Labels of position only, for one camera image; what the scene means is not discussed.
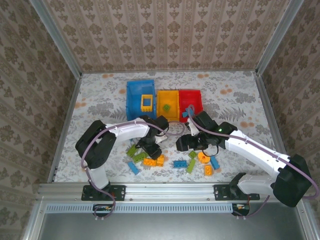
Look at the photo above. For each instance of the small green lego brick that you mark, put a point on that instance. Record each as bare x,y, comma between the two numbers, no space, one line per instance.
166,107
192,154

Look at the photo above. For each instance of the yellow lego window frame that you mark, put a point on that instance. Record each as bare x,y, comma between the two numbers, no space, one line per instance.
147,109

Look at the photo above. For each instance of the yellow round lego piece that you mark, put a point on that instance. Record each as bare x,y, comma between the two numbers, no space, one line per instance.
201,160

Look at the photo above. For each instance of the square yellow lego brick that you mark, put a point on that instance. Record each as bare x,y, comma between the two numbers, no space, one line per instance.
161,162

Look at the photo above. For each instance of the long yellow lego brick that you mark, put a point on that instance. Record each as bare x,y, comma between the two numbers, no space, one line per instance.
149,162

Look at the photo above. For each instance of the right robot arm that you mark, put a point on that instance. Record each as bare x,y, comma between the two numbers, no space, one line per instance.
255,152

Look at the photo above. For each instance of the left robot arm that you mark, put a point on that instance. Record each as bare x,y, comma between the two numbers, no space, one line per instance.
125,130

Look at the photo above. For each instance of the yellow plastic bin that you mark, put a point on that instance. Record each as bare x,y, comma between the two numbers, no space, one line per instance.
172,100

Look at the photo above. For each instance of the red plastic bin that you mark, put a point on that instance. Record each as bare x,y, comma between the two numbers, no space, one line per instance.
192,98

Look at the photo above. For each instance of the blue plastic bin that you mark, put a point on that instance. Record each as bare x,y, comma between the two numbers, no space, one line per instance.
135,100

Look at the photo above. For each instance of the floral table cloth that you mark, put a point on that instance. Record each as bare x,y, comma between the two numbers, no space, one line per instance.
110,105

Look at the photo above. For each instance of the grey metal panel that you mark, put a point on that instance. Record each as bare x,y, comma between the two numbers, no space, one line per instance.
162,227

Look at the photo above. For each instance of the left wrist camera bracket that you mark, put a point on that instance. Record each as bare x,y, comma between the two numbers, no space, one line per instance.
161,139

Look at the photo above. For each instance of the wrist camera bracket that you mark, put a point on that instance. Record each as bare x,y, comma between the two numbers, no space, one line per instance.
192,128
161,139

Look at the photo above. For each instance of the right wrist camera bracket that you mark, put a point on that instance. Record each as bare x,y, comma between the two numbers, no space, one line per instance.
192,128

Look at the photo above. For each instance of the thin aluminium frame rail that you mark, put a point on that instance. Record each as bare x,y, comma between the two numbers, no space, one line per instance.
167,72

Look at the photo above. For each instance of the wide aluminium frame rail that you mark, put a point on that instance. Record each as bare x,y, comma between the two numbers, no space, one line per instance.
170,191

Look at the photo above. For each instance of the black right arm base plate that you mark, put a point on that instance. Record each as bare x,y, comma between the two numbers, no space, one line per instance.
220,192

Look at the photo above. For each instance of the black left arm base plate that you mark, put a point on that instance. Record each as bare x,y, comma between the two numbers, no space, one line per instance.
120,192

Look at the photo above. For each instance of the aluminium frame post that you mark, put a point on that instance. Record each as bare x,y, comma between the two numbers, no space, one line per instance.
278,37
57,37

